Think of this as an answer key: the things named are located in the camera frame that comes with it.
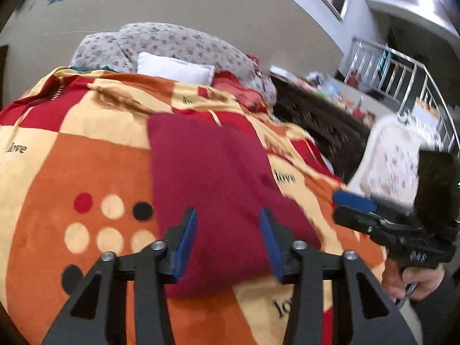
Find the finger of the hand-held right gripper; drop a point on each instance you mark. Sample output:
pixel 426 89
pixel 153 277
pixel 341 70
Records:
pixel 355 219
pixel 354 201

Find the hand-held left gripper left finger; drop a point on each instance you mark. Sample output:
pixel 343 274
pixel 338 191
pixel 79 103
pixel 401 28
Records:
pixel 185 244

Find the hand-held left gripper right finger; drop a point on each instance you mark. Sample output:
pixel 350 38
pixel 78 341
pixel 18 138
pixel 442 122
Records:
pixel 271 244

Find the maroon sweater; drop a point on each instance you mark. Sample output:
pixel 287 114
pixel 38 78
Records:
pixel 215 172

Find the person's right hand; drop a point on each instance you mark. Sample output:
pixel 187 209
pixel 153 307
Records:
pixel 424 280

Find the white floral bedding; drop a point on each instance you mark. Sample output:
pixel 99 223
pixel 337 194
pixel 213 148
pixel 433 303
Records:
pixel 388 158

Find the carved dark wooden headboard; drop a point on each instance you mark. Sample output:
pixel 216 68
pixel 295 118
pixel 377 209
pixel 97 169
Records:
pixel 316 118

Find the pile of small clutter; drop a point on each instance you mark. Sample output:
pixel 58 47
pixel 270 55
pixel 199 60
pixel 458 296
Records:
pixel 337 95

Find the metal railing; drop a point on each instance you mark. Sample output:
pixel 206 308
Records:
pixel 395 64

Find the red orange cream checked blanket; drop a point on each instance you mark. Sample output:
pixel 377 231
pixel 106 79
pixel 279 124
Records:
pixel 90 122

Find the red lace cloth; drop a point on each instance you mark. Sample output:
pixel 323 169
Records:
pixel 233 86

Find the white pillow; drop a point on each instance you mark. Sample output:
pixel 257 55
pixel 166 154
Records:
pixel 169 68

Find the teal cloth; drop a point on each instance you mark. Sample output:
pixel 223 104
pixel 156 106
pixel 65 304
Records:
pixel 107 68

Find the floral quilt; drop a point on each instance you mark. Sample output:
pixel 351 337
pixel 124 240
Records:
pixel 179 43

